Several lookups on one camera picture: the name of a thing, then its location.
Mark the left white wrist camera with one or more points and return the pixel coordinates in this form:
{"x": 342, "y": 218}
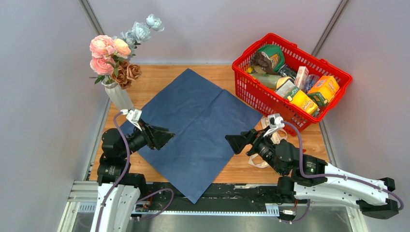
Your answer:
{"x": 133, "y": 115}

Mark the yellow green box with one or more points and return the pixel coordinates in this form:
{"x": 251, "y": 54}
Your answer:
{"x": 300, "y": 99}

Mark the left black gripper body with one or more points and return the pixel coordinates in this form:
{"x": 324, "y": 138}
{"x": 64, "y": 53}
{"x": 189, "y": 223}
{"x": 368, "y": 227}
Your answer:
{"x": 146, "y": 129}

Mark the dark foil packet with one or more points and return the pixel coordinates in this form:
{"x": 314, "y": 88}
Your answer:
{"x": 287, "y": 71}

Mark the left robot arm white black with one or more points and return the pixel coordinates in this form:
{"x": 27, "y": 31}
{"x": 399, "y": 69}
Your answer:
{"x": 119, "y": 190}

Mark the olive green bottle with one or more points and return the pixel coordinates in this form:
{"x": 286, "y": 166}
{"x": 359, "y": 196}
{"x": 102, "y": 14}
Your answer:
{"x": 271, "y": 81}

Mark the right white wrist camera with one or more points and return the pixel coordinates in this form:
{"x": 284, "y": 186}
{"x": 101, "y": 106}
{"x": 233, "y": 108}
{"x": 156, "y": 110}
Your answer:
{"x": 274, "y": 123}

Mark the orange box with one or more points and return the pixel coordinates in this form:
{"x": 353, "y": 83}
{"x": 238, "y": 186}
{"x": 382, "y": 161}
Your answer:
{"x": 324, "y": 90}

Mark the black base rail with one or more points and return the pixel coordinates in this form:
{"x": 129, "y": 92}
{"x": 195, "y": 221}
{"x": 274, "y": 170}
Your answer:
{"x": 218, "y": 199}

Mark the red shopping basket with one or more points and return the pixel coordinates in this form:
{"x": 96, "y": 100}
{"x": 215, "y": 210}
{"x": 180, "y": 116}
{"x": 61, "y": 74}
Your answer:
{"x": 268, "y": 101}

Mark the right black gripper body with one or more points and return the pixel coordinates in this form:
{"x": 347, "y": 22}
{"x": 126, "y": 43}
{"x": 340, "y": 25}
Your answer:
{"x": 261, "y": 146}

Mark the brown crumpled bag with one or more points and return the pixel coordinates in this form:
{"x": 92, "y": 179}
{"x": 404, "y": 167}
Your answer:
{"x": 264, "y": 62}

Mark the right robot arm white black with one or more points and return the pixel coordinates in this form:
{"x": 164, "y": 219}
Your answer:
{"x": 305, "y": 177}

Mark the cream ribbon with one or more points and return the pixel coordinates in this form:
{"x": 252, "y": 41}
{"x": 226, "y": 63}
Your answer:
{"x": 275, "y": 138}

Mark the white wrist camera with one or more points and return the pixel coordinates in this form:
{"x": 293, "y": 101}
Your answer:
{"x": 133, "y": 115}
{"x": 274, "y": 123}

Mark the pink rose flower stem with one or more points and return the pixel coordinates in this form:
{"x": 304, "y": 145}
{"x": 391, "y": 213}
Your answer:
{"x": 122, "y": 48}

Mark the blue pink flower stem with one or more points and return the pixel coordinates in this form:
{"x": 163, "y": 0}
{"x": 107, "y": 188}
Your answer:
{"x": 126, "y": 73}

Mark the blue wrapping paper sheet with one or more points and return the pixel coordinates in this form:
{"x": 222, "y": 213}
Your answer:
{"x": 200, "y": 114}

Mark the pink white box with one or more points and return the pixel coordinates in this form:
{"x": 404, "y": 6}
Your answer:
{"x": 301, "y": 77}

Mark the white ribbed vase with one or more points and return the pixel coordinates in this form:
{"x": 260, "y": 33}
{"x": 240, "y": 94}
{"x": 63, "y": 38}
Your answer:
{"x": 118, "y": 96}

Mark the clear plastic bottle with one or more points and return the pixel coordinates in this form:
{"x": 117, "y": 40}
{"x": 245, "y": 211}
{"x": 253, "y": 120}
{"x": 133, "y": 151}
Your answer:
{"x": 311, "y": 80}

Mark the green snack bag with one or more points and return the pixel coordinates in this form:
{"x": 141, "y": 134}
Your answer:
{"x": 275, "y": 53}

